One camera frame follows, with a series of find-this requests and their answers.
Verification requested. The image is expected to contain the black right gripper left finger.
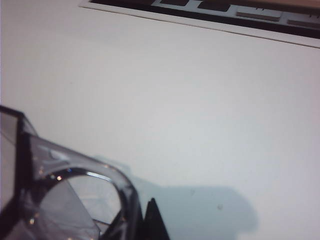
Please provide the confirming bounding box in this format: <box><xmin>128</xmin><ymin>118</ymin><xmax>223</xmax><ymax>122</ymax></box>
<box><xmin>102</xmin><ymin>207</ymin><xmax>141</xmax><ymax>240</ymax></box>

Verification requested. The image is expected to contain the clear square glass water cup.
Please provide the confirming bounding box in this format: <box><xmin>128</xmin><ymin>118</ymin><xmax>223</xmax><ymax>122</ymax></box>
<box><xmin>0</xmin><ymin>104</ymin><xmax>145</xmax><ymax>240</ymax></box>

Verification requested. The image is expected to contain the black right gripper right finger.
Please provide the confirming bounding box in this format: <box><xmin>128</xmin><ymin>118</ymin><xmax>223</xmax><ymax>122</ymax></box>
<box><xmin>143</xmin><ymin>197</ymin><xmax>173</xmax><ymax>240</ymax></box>

